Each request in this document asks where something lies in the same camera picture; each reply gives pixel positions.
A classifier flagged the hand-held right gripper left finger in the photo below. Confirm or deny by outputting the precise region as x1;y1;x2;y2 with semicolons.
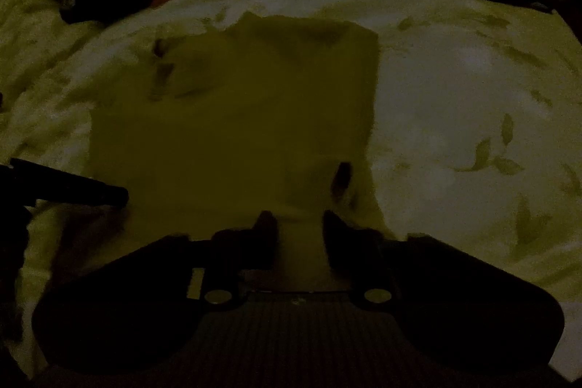
45;210;279;308

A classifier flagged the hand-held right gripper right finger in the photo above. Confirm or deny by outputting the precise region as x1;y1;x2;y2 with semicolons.
322;209;552;308

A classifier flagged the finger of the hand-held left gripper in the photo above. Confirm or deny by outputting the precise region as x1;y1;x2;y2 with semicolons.
8;157;130;208

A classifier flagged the yellow small garment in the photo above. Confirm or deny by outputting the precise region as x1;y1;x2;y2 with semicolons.
88;12;397;280

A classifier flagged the floral leaf print blanket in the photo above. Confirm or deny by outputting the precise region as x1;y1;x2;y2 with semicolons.
0;0;582;376

